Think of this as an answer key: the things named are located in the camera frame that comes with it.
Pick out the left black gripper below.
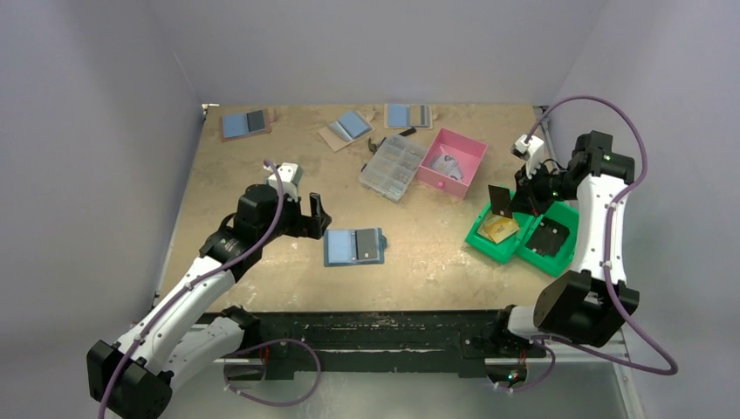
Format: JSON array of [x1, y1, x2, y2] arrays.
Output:
[[257, 189, 329, 245]]

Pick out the blue card holder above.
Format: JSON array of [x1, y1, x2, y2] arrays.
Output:
[[324, 228, 387, 267]]

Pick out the black VIP card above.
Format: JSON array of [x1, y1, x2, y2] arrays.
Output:
[[488, 185, 513, 218]]

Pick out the gold card from holder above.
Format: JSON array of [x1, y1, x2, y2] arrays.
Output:
[[483, 215, 519, 244]]

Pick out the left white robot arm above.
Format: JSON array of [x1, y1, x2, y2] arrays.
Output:
[[86, 184, 332, 418]]

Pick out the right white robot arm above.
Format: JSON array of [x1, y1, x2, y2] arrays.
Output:
[[490, 131, 640, 355]]

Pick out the black cards in lid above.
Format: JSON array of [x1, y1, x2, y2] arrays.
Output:
[[525, 217, 570, 257]]

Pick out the teal open card holder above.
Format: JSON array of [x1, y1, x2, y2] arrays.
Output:
[[291, 164, 304, 185]]

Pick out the gold credit card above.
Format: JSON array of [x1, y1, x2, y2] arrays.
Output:
[[477, 214, 511, 244]]

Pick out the cards in pink bin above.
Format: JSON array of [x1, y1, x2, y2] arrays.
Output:
[[429, 153, 464, 182]]

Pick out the tan open card holder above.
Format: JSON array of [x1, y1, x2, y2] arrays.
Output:
[[318, 111, 375, 152]]

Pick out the brown open card holder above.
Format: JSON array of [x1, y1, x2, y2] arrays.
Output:
[[221, 109, 275, 141]]

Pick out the beige open card holder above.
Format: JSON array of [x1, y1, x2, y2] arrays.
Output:
[[384, 103, 436, 129]]

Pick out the green tray lid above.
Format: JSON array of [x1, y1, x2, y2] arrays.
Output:
[[515, 202, 579, 278]]

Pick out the green plastic tray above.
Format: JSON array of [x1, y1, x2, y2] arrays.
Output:
[[465, 203, 536, 264]]

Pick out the pink plastic bin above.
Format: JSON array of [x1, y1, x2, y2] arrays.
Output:
[[417, 128, 488, 199]]

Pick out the clear plastic organizer box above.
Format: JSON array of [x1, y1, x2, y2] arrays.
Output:
[[359, 134, 428, 203]]

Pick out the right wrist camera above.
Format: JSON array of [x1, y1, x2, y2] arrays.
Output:
[[510, 134, 545, 180]]

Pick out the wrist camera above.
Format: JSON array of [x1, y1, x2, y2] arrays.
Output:
[[264, 162, 299, 203], [510, 134, 545, 180]]

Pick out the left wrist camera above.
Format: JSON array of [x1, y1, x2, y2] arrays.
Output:
[[264, 162, 299, 203]]

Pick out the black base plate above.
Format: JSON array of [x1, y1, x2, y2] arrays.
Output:
[[199, 306, 545, 381]]

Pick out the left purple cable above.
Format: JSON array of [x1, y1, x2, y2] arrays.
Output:
[[97, 159, 323, 419]]

